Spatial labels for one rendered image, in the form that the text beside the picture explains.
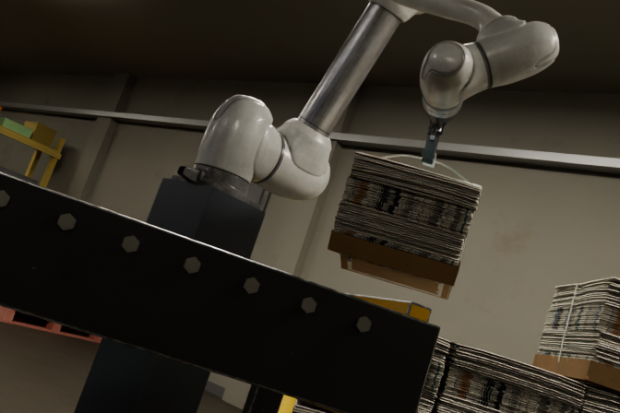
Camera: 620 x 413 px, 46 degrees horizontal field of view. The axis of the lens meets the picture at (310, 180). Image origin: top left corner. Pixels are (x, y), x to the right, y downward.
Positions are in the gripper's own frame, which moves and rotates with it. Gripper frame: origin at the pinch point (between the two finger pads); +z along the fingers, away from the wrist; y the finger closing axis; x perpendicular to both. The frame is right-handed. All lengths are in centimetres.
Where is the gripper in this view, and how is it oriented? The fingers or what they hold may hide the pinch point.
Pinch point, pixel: (437, 135)
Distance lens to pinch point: 184.5
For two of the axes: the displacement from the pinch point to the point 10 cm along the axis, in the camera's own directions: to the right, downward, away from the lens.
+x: 9.3, 2.9, -2.1
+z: 1.2, 3.2, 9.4
